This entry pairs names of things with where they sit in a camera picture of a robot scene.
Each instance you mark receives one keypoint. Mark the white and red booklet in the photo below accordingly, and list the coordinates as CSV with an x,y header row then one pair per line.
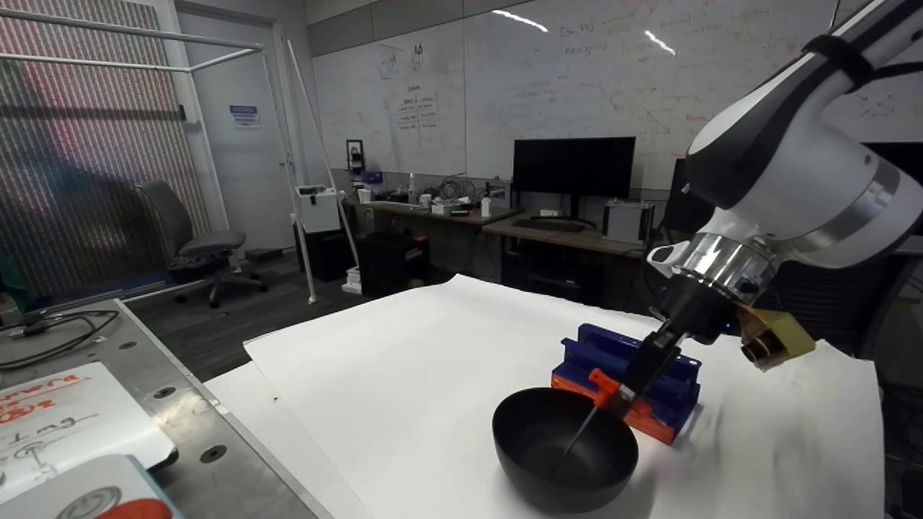
x,y
86,492

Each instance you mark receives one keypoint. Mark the black keyboard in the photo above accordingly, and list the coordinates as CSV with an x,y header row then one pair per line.
x,y
551,222

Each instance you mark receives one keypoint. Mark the grey office chair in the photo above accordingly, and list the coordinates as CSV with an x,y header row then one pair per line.
x,y
183,234

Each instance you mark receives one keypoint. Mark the white paper sheet underneath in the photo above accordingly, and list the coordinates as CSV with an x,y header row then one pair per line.
x,y
274,434

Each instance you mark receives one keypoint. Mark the blue and orange tool holder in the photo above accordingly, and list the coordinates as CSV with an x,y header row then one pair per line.
x,y
596,346

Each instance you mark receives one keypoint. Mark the printed paper with orange text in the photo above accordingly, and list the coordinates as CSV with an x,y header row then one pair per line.
x,y
68,421

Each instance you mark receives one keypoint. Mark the white leaning pole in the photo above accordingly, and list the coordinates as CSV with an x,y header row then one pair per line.
x,y
307,190

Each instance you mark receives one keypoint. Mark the large white paper sheet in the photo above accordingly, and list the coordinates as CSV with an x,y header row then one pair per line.
x,y
412,385

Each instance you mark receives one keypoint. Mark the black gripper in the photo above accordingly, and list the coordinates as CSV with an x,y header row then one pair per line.
x,y
701,310

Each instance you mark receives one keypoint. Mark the small white computer box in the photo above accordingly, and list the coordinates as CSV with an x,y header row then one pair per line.
x,y
627,221

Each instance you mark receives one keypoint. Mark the gold wrist camera mount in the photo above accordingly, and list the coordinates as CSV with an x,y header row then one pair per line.
x,y
774,337

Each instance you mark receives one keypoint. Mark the black wall device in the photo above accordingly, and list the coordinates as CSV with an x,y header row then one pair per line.
x,y
355,156

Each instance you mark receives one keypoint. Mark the blue door sign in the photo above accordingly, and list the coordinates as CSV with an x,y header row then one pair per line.
x,y
242,114

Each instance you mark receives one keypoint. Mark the long office desk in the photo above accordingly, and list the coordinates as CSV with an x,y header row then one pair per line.
x,y
567,237

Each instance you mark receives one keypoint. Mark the black bowl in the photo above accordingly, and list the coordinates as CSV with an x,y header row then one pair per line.
x,y
538,470

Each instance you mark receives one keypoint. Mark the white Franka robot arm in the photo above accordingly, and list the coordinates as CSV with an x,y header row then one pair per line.
x,y
818,182

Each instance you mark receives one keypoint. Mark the wide black computer monitor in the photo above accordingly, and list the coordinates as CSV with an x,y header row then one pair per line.
x,y
675,205

